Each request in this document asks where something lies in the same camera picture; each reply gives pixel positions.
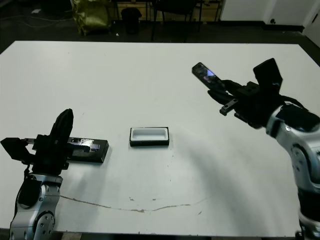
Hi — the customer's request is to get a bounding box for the pale floor cable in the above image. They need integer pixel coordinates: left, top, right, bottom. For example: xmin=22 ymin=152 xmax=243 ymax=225
xmin=0 ymin=15 xmax=76 ymax=28

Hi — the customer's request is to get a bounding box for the black box base white insert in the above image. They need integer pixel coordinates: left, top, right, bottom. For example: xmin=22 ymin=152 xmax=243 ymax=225
xmin=129 ymin=126 xmax=172 ymax=148

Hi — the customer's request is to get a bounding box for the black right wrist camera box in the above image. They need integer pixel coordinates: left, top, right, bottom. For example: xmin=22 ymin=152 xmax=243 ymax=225
xmin=252 ymin=57 xmax=284 ymax=95

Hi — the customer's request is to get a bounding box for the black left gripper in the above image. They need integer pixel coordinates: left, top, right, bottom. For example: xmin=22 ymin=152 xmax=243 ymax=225
xmin=23 ymin=108 xmax=76 ymax=176

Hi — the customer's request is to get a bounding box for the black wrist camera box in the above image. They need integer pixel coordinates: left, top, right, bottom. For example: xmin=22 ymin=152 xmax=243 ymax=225
xmin=252 ymin=57 xmax=284 ymax=95
xmin=0 ymin=136 xmax=36 ymax=166

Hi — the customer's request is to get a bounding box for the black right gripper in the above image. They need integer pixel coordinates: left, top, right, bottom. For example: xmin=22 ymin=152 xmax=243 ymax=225
xmin=207 ymin=80 xmax=285 ymax=130

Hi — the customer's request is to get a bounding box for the black printed box lid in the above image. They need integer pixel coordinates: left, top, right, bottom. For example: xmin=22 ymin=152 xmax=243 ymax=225
xmin=67 ymin=136 xmax=110 ymax=165

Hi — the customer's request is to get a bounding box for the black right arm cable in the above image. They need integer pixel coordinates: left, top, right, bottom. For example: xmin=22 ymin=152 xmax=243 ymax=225
xmin=278 ymin=94 xmax=311 ymax=111

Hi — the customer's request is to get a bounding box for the yellow plastic bag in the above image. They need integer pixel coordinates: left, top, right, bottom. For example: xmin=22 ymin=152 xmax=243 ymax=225
xmin=71 ymin=0 xmax=112 ymax=36

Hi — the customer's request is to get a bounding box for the black waste bin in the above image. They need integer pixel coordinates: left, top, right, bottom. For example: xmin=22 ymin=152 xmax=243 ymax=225
xmin=120 ymin=7 xmax=143 ymax=35

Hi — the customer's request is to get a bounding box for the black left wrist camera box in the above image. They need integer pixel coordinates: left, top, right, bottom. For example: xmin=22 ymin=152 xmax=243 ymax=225
xmin=0 ymin=136 xmax=36 ymax=166

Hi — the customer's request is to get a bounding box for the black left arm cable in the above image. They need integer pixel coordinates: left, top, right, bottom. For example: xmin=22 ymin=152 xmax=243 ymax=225
xmin=13 ymin=163 xmax=32 ymax=216

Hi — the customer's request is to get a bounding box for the slim black camera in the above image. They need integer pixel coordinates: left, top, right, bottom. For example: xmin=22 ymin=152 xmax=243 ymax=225
xmin=191 ymin=62 xmax=223 ymax=90

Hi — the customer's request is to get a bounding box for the black mesh office chair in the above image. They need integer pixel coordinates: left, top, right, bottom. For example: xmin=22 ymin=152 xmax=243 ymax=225
xmin=150 ymin=0 xmax=205 ymax=42

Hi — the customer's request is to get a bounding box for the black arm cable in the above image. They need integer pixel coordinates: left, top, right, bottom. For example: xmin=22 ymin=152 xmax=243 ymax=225
xmin=278 ymin=94 xmax=311 ymax=111
xmin=13 ymin=163 xmax=32 ymax=216

